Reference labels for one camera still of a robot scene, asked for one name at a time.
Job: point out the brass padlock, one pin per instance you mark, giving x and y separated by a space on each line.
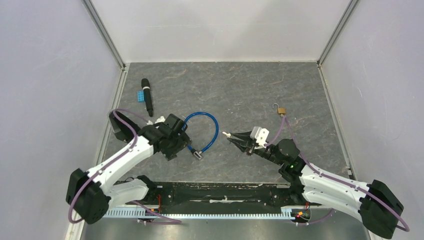
280 110

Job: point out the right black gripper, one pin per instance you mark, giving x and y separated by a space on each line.
244 142

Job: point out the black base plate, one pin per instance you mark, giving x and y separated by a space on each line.
220 198

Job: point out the blue cable lock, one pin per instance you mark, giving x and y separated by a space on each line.
204 134

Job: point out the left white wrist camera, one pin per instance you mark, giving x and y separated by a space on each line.
161 119

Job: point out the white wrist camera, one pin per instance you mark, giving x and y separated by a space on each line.
161 119
259 136

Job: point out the blue toy brick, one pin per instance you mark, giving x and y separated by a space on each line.
140 97

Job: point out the slotted cable duct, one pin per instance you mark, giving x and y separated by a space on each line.
137 212

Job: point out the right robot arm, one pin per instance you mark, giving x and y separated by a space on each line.
373 204

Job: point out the black microphone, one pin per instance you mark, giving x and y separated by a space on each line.
145 84

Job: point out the small key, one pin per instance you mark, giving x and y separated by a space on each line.
228 135

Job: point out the black wedge cover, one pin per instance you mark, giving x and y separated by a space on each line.
120 130

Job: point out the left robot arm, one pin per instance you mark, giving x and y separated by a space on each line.
91 193

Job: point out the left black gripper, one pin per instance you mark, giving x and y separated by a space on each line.
183 140

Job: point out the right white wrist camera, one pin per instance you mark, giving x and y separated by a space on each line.
259 136

